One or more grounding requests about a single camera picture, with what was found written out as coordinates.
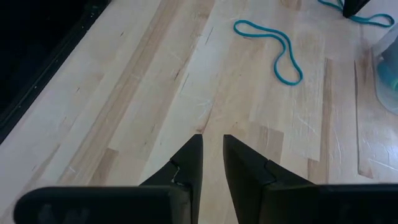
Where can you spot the blue rubber band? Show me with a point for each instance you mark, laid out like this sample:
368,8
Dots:
289,82
370,21

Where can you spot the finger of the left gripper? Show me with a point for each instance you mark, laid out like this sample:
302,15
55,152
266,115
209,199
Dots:
353,6

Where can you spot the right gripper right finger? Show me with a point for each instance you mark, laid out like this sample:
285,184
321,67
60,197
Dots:
245,174

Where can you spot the clear plastic bin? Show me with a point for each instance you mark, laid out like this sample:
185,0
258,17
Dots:
388,77

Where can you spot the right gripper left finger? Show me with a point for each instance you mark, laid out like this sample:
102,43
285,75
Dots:
189,165

